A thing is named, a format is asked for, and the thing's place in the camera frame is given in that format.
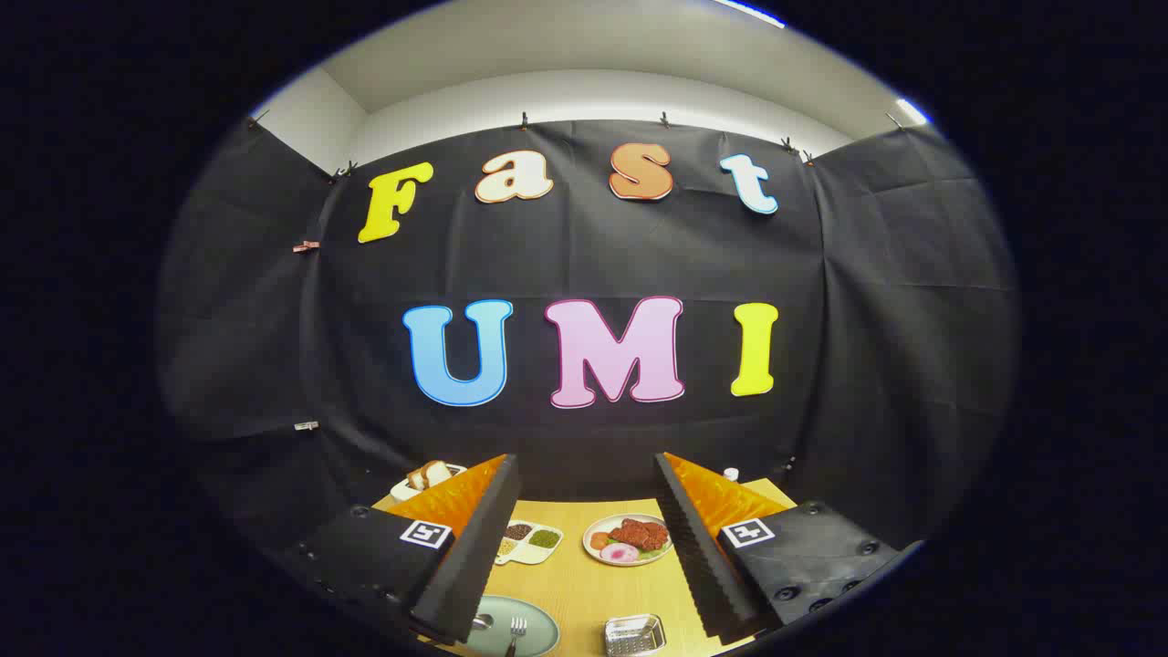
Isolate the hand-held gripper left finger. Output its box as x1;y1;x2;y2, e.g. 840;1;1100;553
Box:
297;454;522;645

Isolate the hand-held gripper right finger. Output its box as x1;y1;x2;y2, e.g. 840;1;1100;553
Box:
653;452;923;645

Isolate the white oval plate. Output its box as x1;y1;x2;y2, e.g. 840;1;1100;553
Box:
582;513;674;568

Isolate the white divided snack tray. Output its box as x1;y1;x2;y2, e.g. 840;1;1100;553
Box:
493;520;565;567

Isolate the brown steak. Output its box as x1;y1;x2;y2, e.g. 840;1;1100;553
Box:
610;518;670;552

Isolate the pale green round plate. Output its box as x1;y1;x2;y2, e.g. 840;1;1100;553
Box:
456;595;561;657

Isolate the white toaster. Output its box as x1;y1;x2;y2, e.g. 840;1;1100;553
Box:
391;463;468;503

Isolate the metal wire basket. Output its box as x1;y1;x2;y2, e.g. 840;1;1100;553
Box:
603;614;667;657

